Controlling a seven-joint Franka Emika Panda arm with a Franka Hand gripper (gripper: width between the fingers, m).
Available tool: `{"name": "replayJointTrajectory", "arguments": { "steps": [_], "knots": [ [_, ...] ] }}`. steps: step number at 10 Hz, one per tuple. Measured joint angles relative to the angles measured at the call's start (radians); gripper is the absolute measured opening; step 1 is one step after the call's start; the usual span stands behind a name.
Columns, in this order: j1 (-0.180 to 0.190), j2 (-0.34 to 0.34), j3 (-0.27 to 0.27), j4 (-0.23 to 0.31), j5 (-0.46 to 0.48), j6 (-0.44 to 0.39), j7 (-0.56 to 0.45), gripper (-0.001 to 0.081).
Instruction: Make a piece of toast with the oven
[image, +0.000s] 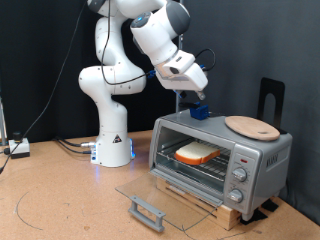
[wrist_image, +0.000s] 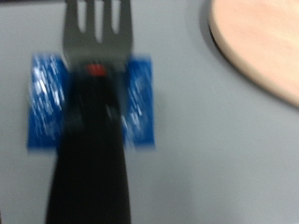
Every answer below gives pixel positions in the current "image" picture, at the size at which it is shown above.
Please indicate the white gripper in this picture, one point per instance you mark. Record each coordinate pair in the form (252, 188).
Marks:
(191, 81)

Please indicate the white bread slice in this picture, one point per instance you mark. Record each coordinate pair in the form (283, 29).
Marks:
(196, 153)

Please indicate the silver oven timer knob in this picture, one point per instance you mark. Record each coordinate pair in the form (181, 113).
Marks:
(235, 195)

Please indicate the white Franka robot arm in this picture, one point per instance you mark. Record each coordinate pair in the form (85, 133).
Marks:
(106, 133)

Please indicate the silver oven temperature knob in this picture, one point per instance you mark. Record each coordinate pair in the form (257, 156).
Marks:
(239, 174)

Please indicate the silver toaster oven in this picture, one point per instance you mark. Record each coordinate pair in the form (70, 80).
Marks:
(266, 160)

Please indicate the vertical metal pole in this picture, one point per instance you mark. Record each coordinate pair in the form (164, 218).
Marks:
(177, 98)

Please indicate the oval wooden cutting board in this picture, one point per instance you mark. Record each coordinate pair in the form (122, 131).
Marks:
(253, 128)

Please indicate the black metal bookend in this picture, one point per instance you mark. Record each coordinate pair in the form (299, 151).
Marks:
(271, 86)

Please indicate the grey curtain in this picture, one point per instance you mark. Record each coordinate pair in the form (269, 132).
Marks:
(266, 40)

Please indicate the wooden slatted riser block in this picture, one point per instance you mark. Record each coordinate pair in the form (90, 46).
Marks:
(230, 216)

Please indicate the black foam pad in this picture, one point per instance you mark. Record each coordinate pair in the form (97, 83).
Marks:
(253, 216)
(270, 205)

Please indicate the black curtain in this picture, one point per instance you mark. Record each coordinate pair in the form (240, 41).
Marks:
(26, 66)

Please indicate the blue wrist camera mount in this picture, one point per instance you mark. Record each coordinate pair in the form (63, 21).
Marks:
(202, 67)

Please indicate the grey metal frame leg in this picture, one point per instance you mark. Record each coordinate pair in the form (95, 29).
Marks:
(2, 123)

